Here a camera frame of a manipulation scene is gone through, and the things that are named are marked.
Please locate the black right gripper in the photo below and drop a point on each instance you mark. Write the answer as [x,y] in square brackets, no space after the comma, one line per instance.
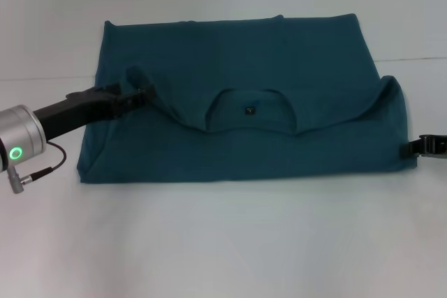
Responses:
[434,145]

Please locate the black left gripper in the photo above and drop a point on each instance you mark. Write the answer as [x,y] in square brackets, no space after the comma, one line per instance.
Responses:
[77,111]

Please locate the blue shirt with FREE print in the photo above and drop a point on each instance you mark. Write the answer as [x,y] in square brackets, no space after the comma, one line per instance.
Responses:
[227,67]

